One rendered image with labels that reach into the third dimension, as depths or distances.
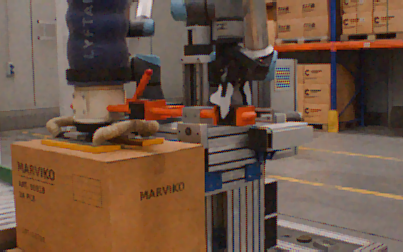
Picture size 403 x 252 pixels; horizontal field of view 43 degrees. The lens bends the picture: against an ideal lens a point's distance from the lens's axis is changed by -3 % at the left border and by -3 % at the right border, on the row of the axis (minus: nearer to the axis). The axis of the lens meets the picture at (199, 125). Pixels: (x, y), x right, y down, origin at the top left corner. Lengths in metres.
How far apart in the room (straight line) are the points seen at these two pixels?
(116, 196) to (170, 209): 0.23
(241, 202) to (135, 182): 0.93
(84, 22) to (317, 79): 8.26
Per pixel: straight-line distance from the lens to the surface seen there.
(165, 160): 1.63
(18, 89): 11.71
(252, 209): 2.46
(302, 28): 9.93
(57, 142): 1.80
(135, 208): 1.57
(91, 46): 1.73
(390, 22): 9.08
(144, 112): 1.58
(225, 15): 1.37
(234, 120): 1.36
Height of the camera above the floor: 1.20
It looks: 6 degrees down
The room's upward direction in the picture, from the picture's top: 1 degrees counter-clockwise
